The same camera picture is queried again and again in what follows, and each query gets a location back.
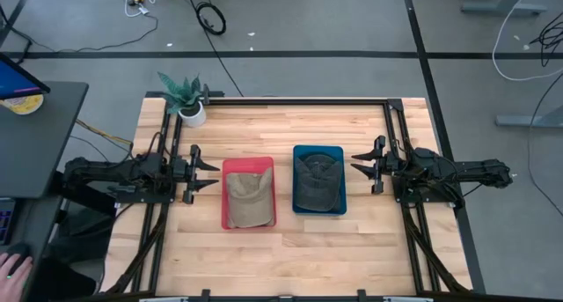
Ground thin black floor cable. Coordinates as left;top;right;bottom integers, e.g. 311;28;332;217
0;4;160;55

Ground grey desk leg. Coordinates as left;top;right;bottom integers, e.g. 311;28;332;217
494;104;563;129
460;0;549;18

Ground white floor cable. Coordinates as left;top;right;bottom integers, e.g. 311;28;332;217
491;1;563;83

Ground black aluminium rig frame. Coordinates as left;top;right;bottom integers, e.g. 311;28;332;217
99;89;474;302

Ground tangled black cables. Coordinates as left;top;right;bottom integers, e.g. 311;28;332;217
529;11;563;69

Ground black keyboard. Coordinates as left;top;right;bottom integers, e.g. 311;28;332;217
0;197;19;247

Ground person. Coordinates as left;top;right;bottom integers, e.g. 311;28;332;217
26;199;118;302

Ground green plant in white pot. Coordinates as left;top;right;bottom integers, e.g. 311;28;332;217
157;71;208;129

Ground dark grey baseball cap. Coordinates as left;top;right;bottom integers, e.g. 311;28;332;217
293;153;345;213

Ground coiled black cable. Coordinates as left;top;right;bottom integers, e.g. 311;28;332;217
194;1;228;37

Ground yellow cable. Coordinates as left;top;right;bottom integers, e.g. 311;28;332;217
75;118;134;147

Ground long black floor cable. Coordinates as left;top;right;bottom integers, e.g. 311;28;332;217
186;0;245;98

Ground black desk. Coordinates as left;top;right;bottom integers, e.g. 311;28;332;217
0;81;90;302

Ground yellow wipes canister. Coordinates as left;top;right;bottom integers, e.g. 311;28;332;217
0;93;46;116

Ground curved black floor cable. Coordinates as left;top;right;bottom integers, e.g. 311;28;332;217
526;71;563;217

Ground person's hand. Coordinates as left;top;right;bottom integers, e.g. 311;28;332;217
0;252;34;302

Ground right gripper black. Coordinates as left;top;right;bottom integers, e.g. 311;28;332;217
350;135;402;195

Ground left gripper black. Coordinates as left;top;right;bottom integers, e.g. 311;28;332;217
170;144;222;205

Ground computer monitor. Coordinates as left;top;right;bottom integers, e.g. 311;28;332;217
0;52;52;101

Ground blue plastic bin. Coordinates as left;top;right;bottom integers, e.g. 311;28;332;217
291;144;348;217

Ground red translucent plastic bin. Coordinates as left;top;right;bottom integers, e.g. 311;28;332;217
220;156;278;232

